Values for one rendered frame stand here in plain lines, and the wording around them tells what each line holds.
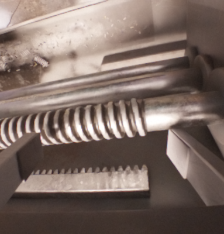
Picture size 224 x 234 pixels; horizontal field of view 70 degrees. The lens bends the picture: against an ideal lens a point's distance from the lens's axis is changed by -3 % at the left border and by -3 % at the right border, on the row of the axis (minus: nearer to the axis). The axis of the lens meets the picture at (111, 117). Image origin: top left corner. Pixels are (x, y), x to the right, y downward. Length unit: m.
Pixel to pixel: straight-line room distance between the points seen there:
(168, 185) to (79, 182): 0.10
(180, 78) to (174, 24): 0.27
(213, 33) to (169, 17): 0.26
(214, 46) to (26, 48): 0.46
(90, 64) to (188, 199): 0.40
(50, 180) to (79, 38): 0.36
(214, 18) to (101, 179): 0.21
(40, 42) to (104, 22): 0.19
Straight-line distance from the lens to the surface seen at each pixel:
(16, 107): 0.28
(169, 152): 0.16
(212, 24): 0.22
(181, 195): 0.21
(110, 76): 0.26
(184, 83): 0.22
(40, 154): 0.17
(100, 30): 0.46
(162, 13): 0.46
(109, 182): 0.20
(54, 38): 0.50
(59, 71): 0.53
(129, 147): 0.25
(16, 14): 1.01
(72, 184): 0.21
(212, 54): 0.22
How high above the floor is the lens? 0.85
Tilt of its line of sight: 50 degrees down
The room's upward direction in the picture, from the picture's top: 172 degrees counter-clockwise
